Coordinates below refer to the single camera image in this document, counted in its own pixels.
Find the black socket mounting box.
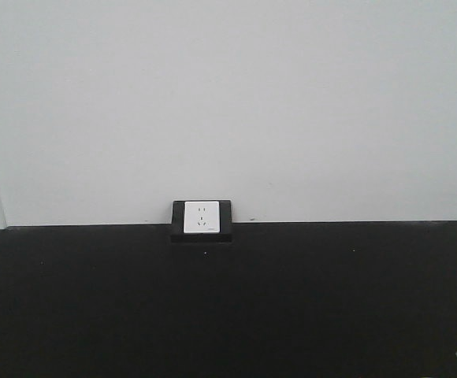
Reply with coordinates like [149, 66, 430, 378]
[169, 200, 232, 243]

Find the white wall power socket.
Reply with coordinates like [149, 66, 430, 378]
[183, 201, 221, 234]

